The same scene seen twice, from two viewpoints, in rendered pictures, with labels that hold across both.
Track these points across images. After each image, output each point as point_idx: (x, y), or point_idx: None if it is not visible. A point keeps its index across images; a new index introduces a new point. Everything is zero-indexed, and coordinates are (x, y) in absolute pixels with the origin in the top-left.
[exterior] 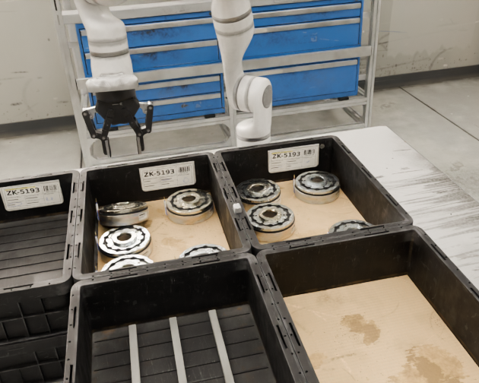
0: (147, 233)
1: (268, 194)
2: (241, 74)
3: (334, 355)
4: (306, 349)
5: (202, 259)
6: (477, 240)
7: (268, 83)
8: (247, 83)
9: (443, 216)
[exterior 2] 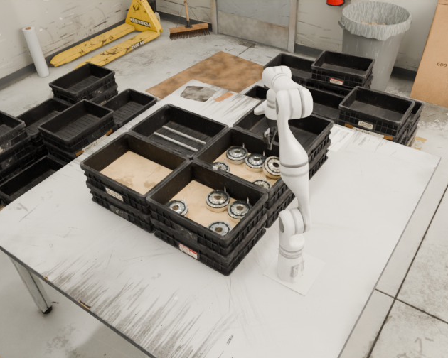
0: (252, 165)
1: (231, 207)
2: (301, 210)
3: (153, 173)
4: (162, 170)
5: (203, 148)
6: (137, 308)
7: (281, 218)
8: (291, 209)
9: (164, 319)
